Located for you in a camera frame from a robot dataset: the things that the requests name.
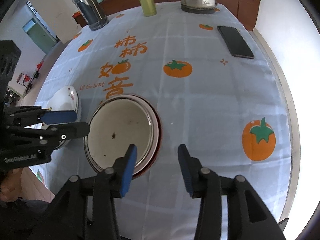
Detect white plate pink floral rim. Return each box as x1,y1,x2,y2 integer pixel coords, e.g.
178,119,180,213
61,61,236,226
53,89,82,151

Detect stainless steel bowl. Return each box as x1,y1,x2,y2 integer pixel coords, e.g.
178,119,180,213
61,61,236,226
84,94,162,179

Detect white plate red flowers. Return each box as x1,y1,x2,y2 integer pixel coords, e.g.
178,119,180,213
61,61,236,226
46,86,79,112

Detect person's left hand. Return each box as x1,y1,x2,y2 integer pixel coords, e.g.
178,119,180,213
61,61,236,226
1,168,23,203

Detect red folding chair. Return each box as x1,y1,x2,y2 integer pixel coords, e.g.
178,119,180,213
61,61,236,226
16,61,43,93

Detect green door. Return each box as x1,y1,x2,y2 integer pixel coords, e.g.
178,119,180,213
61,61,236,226
22,18,56,54

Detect dark blue thermos jug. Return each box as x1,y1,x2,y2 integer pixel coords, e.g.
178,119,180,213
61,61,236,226
72,0,109,31

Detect persimmon print tablecloth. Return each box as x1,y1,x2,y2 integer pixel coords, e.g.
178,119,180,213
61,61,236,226
36,2,291,239

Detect black smartphone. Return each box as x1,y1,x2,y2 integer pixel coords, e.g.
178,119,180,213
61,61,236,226
217,25,254,59

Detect brown wooden sideboard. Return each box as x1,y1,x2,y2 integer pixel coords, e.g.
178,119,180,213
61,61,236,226
72,0,261,32

